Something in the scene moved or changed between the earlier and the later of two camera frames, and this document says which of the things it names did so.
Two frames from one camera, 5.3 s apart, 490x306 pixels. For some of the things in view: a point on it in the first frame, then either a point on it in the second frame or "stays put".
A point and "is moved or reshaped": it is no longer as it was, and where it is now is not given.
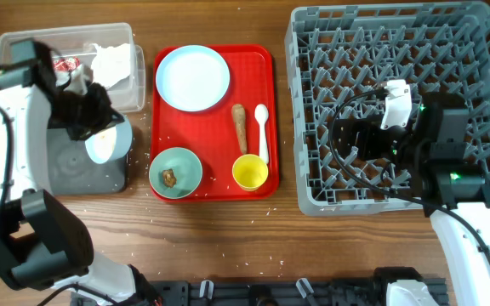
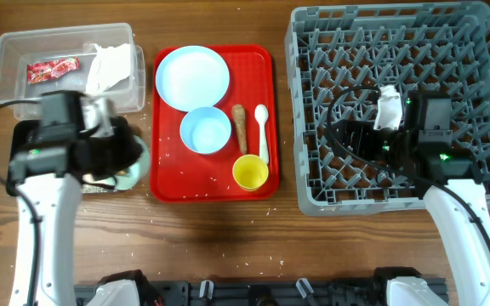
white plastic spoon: (261, 113) stays put
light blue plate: (192, 78) stays put
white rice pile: (105, 143) is moved or reshaped
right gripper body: (390, 144) stays put
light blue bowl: (110, 142) is moved or reshaped
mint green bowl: (187, 171) → (131, 176)
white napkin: (111, 65) stays put
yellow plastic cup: (249, 171) stays put
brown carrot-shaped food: (238, 112) stays put
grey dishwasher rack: (442, 48) stays put
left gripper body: (87, 110) → (121, 150)
